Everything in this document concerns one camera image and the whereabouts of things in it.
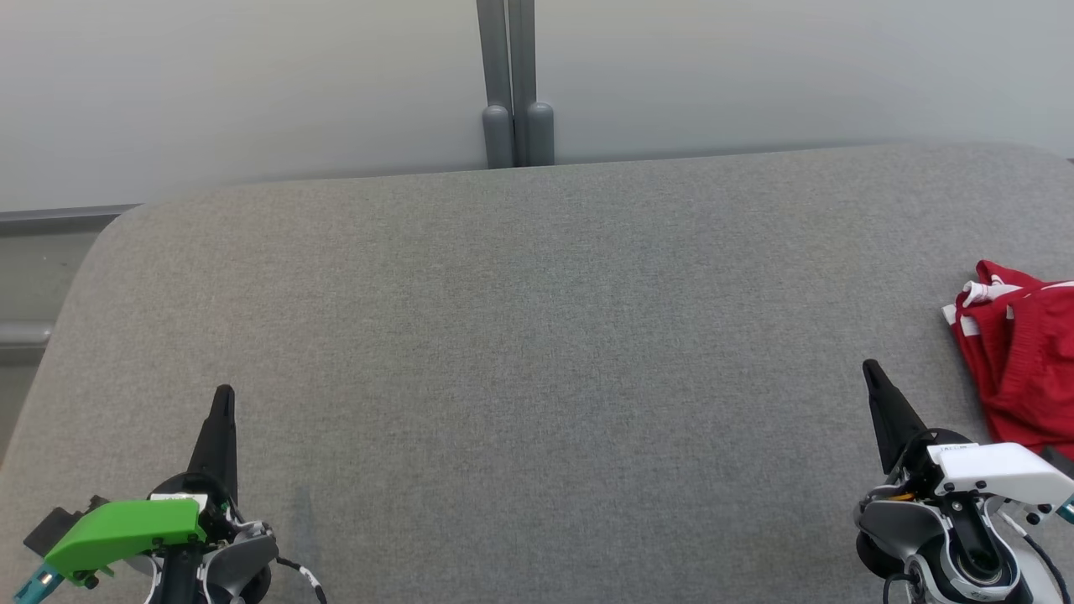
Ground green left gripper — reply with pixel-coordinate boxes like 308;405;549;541
44;385;240;586

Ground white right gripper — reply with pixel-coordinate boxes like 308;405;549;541
863;360;1074;508

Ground red shorts with white stripe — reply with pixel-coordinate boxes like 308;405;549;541
952;285;1074;461

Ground grey horizontal pipe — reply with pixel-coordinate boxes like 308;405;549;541
0;321;54;347

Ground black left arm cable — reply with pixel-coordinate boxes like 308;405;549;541
275;554;329;604

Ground teal left cable connector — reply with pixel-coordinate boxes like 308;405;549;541
13;562;64;604

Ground grey horizontal wall rail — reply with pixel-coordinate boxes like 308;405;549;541
0;204;140;237

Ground grey metal frame post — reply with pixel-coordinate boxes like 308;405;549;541
508;0;555;168
477;0;515;170

